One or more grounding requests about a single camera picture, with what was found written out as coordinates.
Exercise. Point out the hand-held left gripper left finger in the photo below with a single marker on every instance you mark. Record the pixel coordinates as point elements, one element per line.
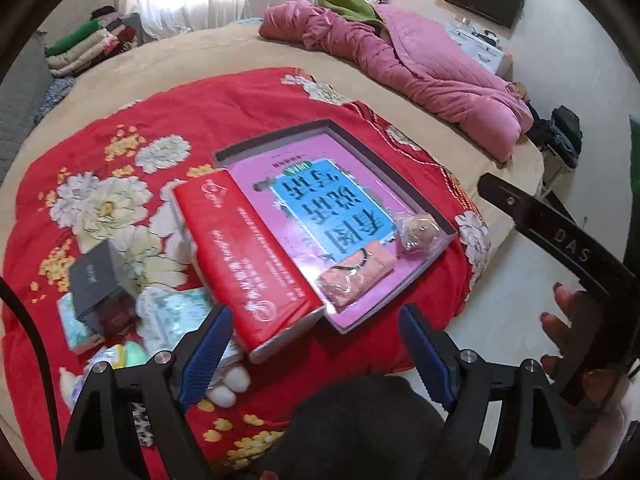
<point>205,355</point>

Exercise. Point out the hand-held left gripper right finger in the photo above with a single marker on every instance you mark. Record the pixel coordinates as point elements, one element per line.
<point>430,355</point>

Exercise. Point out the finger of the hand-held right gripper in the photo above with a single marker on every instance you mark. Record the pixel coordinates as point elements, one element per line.
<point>550,230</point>

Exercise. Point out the bread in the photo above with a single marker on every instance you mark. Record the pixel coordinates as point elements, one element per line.
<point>417,230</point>

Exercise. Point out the grey box tray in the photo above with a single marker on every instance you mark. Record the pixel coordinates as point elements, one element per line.
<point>275,146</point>

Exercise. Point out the person's right forearm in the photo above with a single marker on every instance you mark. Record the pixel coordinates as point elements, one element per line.
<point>615,435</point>

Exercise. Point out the pale green soft item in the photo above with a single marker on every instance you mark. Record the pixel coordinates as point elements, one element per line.
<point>125,355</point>

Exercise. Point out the person's right hand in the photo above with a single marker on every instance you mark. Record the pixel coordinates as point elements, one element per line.
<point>557,332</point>

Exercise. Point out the white fluffy balls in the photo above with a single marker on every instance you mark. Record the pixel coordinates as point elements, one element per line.
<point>230,385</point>

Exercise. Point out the pale green tissue packet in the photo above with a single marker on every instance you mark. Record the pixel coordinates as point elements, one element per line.
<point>170,315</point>
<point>75,325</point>

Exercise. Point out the metal chair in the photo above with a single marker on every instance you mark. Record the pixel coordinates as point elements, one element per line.
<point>552,175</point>

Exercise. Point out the dark clothes pile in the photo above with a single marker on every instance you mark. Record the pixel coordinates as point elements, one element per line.
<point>565,130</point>

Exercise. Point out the pink cloth packet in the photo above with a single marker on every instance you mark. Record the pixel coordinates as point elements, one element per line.
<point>350,280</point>

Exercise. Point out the black box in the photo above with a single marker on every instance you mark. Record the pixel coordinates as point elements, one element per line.
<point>100,280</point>

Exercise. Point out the pink book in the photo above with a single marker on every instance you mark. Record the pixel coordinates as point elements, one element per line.
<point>330,200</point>

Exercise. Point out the white drawer cabinet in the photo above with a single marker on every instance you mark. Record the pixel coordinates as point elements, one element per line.
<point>480,47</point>

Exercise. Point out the pink quilt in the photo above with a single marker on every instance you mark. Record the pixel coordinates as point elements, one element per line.
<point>425,60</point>

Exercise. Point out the red floral blanket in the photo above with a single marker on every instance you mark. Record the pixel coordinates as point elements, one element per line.
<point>250,110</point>

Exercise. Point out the green blanket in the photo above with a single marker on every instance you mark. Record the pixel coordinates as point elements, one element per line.
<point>350,5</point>

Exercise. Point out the bed with tan sheet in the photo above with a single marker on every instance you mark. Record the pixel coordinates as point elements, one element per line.
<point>225,50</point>

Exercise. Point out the grey quilted sofa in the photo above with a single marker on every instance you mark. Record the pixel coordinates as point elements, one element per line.
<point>20,100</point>

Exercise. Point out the stack of folded clothes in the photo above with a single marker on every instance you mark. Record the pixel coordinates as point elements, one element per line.
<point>85,50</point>

